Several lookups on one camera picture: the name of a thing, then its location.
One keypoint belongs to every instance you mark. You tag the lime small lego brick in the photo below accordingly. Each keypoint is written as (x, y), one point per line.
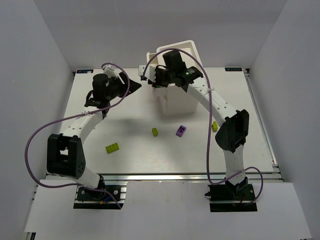
(154, 132)

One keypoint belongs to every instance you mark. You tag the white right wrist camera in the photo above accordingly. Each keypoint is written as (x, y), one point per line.
(141, 72)

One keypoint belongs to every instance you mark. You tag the purple round lego piece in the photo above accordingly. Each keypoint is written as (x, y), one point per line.
(180, 131)

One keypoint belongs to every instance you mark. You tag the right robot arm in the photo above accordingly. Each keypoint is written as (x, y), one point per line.
(233, 124)

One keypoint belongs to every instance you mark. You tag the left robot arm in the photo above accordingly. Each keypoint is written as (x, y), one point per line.
(65, 153)

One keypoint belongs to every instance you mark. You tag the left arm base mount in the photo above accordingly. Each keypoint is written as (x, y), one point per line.
(93, 200)

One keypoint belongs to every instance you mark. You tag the blue corner sticker left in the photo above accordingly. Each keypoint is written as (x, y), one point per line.
(84, 71)

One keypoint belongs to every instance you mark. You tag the lime sloped lego brick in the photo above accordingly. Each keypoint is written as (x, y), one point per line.
(214, 126)

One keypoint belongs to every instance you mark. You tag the blue corner sticker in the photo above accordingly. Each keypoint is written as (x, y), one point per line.
(233, 69)
(84, 71)

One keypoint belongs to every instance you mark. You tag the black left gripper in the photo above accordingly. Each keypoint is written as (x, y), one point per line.
(122, 85)

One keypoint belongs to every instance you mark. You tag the aluminium table front rail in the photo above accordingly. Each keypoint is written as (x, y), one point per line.
(252, 176)

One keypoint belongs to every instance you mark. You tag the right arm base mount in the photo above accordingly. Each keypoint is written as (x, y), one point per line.
(222, 201)

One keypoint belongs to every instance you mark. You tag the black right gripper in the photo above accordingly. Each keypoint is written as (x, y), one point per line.
(155, 76)

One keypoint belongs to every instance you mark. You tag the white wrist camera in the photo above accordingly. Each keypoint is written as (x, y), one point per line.
(109, 70)
(141, 72)

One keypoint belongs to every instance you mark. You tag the blue corner sticker right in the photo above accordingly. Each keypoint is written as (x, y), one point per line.
(233, 69)

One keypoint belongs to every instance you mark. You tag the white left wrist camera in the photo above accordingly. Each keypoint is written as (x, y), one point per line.
(109, 70)

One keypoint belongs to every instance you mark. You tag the lime long lego brick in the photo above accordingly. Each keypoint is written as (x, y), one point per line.
(112, 148)

